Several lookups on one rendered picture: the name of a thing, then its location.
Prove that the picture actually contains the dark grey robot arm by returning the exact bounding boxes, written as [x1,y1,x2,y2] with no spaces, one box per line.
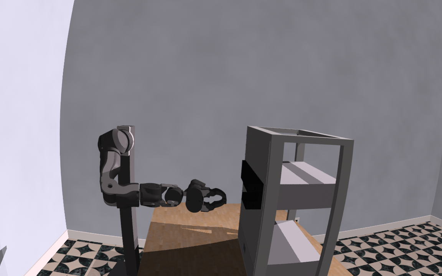
[98,126,183,209]

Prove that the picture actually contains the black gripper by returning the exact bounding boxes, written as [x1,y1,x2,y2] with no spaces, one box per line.
[183,179,227,213]

